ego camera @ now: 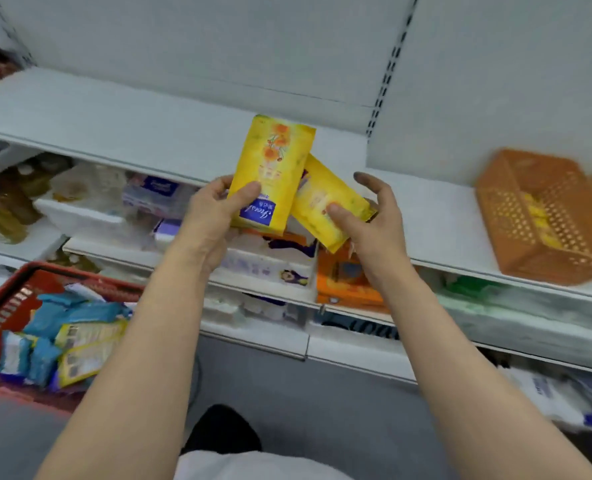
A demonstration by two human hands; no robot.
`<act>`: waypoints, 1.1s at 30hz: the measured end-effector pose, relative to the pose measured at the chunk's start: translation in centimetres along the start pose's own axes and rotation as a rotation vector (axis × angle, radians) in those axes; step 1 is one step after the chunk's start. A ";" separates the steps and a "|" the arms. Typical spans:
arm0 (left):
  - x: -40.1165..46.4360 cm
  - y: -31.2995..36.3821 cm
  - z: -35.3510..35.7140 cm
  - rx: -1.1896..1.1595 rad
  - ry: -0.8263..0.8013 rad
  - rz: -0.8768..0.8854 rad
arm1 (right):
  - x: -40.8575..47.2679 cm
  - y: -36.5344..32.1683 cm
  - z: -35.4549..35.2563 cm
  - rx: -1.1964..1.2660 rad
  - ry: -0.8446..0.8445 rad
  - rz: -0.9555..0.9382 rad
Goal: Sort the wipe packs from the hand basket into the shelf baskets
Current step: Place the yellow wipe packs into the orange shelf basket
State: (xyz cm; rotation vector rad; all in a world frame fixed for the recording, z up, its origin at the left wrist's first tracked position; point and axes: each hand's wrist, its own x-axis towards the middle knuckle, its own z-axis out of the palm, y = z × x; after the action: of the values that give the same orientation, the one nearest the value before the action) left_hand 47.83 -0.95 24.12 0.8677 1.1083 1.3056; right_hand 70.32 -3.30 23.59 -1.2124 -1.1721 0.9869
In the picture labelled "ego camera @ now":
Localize purple and white tissue pack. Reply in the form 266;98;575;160
153;218;185;251

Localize person's left forearm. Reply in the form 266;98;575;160
33;244;227;480

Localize white bag blue print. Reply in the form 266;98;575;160
498;364;592;435

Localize large white paper roll pack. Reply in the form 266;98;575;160
35;162;162;245

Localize white shirt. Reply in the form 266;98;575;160
173;449;356;480

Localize black trousers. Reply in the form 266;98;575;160
181;404;265;455

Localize green and white tissue pack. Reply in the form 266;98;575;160
435;273;592;335

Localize orange plastic basket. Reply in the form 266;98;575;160
475;148;592;287

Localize row of yellow oil bottles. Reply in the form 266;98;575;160
0;154;75;245

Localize red plastic shopping basket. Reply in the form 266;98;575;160
0;261;145;413

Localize pink tissue pack blue label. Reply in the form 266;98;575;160
122;173;197;221

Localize dark printed pack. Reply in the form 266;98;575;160
320;312;402;341

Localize orange white paper roll pack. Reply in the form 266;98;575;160
215;227;319;305

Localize person's right forearm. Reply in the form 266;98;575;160
375;257;592;480

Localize person's right hand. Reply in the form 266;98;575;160
325;171;412;291

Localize pile of wipe packets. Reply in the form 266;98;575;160
0;283;133;391

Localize person's left hand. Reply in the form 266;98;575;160
168;174;263;277

